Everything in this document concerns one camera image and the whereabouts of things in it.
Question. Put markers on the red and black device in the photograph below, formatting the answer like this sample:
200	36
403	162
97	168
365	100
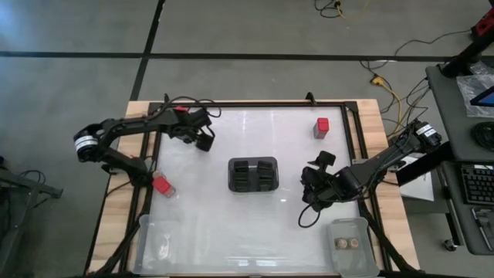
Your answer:
486	23

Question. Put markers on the clear plastic bin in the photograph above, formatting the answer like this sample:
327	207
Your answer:
154	255

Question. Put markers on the grey desk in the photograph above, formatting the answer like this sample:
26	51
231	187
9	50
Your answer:
455	135

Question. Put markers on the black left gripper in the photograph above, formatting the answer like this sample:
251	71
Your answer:
190	127

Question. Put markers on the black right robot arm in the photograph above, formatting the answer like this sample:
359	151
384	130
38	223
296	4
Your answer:
370	170

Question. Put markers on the dark grey translucent bin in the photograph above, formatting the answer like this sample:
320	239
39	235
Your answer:
252	173

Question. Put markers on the black caster wheel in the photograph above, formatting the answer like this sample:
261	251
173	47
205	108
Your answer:
450	244

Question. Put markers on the black metal table frame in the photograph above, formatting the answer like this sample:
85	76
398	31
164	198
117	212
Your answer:
278	104

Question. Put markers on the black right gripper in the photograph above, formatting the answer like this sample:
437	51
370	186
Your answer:
317	184

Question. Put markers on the black frame clamp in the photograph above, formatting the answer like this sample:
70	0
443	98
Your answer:
166	99
310	99

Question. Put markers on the green black pepper spice tin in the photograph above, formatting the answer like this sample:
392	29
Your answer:
241	165
264	186
264	165
264	176
241	176

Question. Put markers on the black keyboard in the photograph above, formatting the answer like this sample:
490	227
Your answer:
478	183

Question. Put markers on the black metal stand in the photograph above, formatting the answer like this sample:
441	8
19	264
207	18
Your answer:
23	181

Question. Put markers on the clear plastic bag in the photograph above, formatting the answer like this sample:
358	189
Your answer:
469	87

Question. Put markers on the light grey plastic bin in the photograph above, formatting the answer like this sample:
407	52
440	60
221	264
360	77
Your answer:
347	228

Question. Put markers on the blue screen tablet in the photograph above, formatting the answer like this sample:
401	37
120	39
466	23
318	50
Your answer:
485	98

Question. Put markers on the white paper sheet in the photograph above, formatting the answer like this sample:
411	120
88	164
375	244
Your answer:
418	191

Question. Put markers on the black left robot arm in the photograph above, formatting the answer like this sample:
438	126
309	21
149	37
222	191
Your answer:
127	125

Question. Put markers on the black stand pole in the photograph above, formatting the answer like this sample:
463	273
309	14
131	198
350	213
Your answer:
463	58

